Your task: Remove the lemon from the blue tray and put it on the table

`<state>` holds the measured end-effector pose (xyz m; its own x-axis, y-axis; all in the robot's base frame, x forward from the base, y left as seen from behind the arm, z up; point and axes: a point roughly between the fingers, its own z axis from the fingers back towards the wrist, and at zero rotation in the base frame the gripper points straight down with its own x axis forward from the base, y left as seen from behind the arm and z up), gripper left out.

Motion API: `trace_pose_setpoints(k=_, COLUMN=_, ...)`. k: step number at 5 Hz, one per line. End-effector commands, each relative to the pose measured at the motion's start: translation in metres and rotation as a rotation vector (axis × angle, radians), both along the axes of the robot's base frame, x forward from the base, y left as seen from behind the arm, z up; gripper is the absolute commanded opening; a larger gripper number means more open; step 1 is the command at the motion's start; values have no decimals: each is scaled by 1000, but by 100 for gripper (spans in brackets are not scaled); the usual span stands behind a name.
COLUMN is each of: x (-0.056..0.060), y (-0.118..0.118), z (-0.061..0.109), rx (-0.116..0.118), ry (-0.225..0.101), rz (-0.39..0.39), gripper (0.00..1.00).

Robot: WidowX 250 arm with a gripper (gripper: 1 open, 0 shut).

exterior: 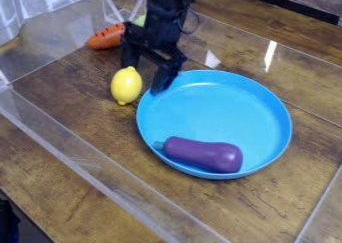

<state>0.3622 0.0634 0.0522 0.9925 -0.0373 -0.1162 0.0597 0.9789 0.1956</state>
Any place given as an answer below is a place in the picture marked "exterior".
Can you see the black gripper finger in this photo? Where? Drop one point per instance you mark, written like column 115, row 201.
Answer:
column 165, row 75
column 130, row 55

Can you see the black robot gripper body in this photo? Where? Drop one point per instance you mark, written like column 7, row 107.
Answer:
column 157, row 37

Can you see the yellow toy lemon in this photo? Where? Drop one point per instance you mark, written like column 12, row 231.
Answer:
column 126, row 85

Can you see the blue round plastic tray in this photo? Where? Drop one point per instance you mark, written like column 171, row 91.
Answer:
column 215, row 106

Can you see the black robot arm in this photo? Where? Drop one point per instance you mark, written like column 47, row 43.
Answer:
column 155, row 40

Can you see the orange toy carrot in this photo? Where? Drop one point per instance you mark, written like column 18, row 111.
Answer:
column 107, row 38

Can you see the grey checkered curtain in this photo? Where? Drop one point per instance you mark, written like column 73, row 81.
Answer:
column 15, row 11

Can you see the purple toy eggplant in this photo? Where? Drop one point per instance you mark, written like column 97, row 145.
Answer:
column 217, row 156

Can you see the dark wooden baseboard strip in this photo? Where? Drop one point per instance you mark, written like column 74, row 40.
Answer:
column 305, row 10

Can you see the clear acrylic enclosure wall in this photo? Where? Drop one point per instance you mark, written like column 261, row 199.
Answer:
column 77, row 167

